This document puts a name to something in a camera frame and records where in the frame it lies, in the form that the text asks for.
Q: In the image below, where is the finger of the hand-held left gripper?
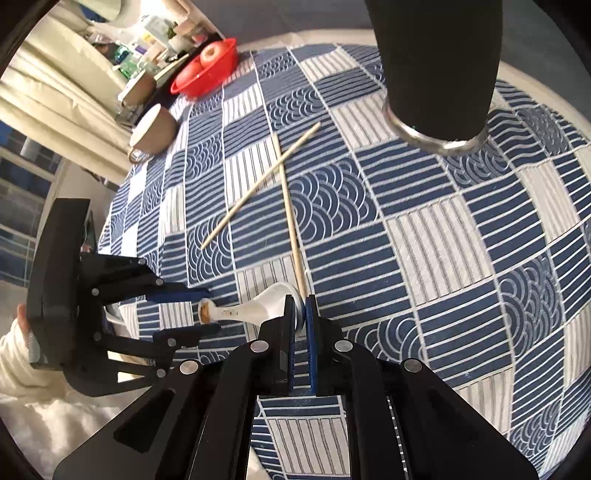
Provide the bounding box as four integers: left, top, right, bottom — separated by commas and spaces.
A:
90, 322, 223, 398
81, 253, 212, 305

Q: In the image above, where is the red plastic bowl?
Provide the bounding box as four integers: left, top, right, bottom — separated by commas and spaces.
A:
170, 38, 239, 99

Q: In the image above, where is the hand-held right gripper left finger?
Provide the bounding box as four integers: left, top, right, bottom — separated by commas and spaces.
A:
53, 294, 298, 480

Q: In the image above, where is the brown cup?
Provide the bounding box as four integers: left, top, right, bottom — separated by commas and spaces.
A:
117, 70, 158, 110

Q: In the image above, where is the cream curtain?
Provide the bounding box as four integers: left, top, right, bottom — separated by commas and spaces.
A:
0, 9, 136, 185

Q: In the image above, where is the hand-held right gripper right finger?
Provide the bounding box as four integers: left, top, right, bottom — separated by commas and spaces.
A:
305, 294, 539, 480

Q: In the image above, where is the cluster of bottles and jars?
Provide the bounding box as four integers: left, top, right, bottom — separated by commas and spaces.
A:
88, 9, 223, 80

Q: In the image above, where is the pale red fruit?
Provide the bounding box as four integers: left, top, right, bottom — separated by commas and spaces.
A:
199, 41, 230, 66

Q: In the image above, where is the person's left hand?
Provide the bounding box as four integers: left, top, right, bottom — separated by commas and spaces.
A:
15, 304, 32, 340

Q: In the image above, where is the blue white patterned tablecloth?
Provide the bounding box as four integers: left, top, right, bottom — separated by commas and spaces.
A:
95, 42, 591, 480

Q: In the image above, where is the white fluffy cloth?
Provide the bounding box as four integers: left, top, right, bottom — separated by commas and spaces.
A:
0, 392, 153, 480

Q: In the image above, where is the black cylindrical utensil holder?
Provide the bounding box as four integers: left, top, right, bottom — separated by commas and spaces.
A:
365, 0, 503, 156

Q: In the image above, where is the white ceramic spoon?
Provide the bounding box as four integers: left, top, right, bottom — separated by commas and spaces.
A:
198, 282, 305, 331

